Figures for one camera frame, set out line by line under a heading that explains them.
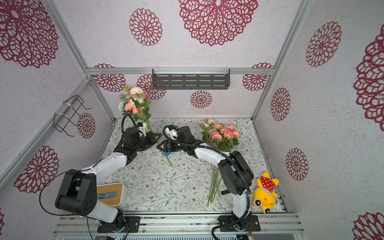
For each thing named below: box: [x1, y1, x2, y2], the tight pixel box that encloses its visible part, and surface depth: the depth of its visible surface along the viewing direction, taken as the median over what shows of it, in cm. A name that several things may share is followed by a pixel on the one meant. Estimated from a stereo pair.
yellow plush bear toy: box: [253, 172, 280, 214], surface depth 78 cm
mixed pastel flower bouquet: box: [118, 86, 174, 168], surface depth 84 cm
